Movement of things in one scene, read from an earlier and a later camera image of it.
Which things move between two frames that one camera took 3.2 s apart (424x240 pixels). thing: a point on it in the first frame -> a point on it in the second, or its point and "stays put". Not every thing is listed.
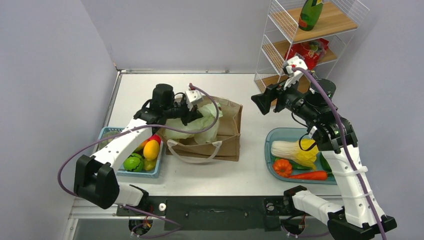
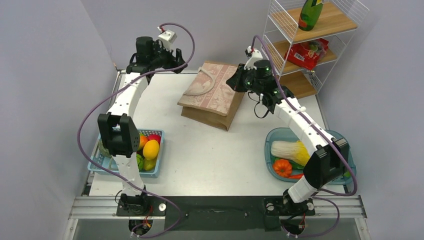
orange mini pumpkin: [282, 167] stays put
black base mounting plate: [235, 212] stays put
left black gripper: [191, 116] -> [172, 61]
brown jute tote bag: [226, 145] -> [208, 97]
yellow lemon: [151, 149] stays put
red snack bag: [310, 52] stays put
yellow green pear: [150, 165] stays put
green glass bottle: [310, 14] stays put
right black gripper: [264, 100] -> [235, 83]
